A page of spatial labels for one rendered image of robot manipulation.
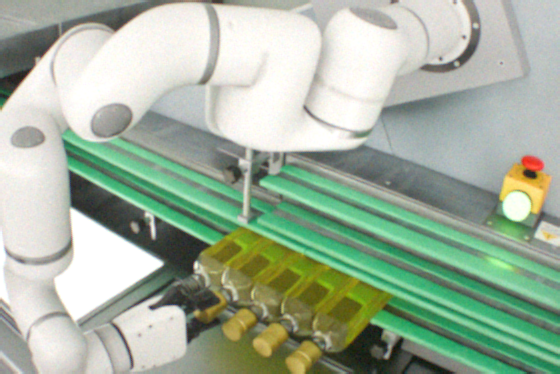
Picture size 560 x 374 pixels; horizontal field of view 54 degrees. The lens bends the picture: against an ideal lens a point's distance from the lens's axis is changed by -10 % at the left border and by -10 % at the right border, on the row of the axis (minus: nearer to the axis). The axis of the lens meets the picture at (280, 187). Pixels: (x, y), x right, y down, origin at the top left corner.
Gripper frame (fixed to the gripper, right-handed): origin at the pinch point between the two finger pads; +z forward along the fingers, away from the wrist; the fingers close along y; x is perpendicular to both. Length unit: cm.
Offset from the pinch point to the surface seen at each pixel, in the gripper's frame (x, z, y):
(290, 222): 5.0, 20.7, 6.2
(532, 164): -25, 43, 25
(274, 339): -12.1, 3.8, 1.5
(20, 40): 95, 2, 20
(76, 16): 102, 21, 22
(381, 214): -9.2, 26.6, 13.4
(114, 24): 104, 35, 17
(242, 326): -6.9, 2.0, 1.0
